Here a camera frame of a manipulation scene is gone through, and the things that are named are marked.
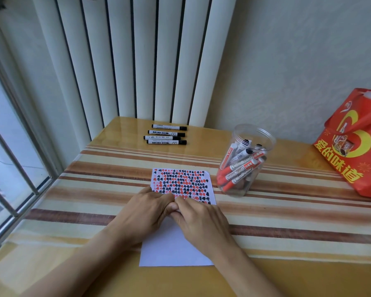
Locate person's right hand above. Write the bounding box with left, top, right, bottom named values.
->
left=169, top=196, right=236, bottom=261

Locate person's left hand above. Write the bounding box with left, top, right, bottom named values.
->
left=107, top=186, right=179, bottom=245

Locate white paper with red-black pattern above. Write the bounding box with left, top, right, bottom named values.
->
left=139, top=168, right=217, bottom=268

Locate person's right forearm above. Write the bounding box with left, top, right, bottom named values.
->
left=210, top=241, right=285, bottom=297

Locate person's left forearm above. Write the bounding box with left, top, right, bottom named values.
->
left=21, top=227, right=143, bottom=297

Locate black whiteboard marker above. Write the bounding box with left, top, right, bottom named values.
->
left=143, top=135, right=182, bottom=141
left=148, top=130, right=186, bottom=138
left=251, top=142, right=267, bottom=158
left=234, top=139, right=253, bottom=163
left=147, top=139, right=187, bottom=146
left=152, top=124, right=187, bottom=131

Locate red whiteboard marker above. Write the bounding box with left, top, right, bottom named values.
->
left=220, top=143, right=238, bottom=171
left=222, top=164, right=265, bottom=193
left=217, top=151, right=265, bottom=180
left=218, top=158, right=266, bottom=187

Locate clear plastic jar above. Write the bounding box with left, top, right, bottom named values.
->
left=216, top=124, right=277, bottom=197

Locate striped brown tablecloth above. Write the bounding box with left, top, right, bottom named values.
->
left=6, top=144, right=371, bottom=265

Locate white column radiator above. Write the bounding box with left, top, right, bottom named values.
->
left=31, top=0, right=238, bottom=143

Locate red gift bag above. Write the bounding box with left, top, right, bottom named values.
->
left=313, top=88, right=371, bottom=200

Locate grey window frame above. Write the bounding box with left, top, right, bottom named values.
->
left=0, top=0, right=64, bottom=261

